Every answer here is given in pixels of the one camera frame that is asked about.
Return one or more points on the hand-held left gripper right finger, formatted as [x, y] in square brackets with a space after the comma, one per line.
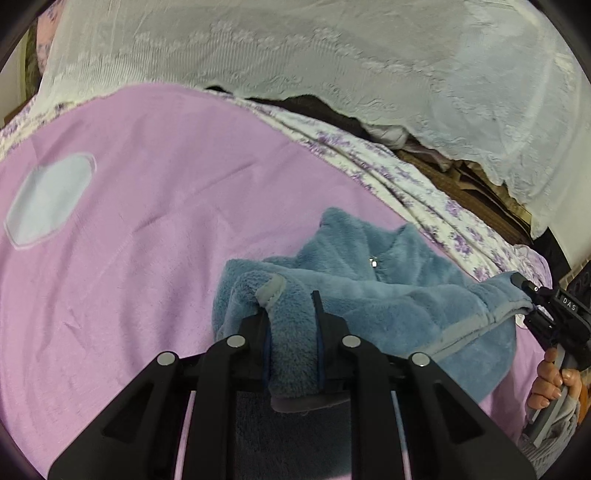
[319, 341]

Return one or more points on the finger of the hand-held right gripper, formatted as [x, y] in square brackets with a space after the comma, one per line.
[545, 325]
[526, 285]

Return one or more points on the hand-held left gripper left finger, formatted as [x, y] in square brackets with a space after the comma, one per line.
[251, 337]

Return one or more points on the blue fleece jacket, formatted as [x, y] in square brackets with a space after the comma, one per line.
[392, 300]

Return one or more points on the person's right forearm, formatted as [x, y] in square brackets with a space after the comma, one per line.
[535, 454]

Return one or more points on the pile of pale clothes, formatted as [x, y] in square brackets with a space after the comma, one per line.
[392, 136]

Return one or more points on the person's right hand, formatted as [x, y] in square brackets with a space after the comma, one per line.
[545, 381]

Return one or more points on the brown woven mat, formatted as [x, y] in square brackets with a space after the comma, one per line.
[480, 194]

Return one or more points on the purple blanket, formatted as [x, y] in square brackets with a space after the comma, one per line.
[161, 230]

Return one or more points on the purple floral bed sheet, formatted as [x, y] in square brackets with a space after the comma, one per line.
[392, 175]

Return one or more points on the dark brown cloth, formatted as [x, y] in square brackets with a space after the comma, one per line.
[318, 108]

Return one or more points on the white lace mosquito net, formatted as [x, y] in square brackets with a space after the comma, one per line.
[323, 55]

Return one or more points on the dark green patterned panel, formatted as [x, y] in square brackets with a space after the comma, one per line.
[30, 69]

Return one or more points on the pink floral cloth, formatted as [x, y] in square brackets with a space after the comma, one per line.
[46, 46]

